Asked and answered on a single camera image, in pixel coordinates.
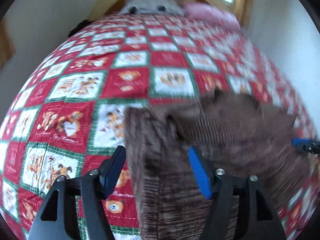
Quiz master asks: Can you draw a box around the brown knitted sweater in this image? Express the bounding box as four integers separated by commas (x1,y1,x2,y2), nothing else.
123,90,311,239

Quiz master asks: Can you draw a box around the red checkered Christmas quilt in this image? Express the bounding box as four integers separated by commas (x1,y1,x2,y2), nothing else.
1,14,316,239

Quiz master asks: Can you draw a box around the pink pillow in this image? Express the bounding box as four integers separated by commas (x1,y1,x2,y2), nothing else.
183,2,241,31

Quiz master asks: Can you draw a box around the grey white patterned pillow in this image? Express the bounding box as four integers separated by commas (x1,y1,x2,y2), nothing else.
118,0,185,16

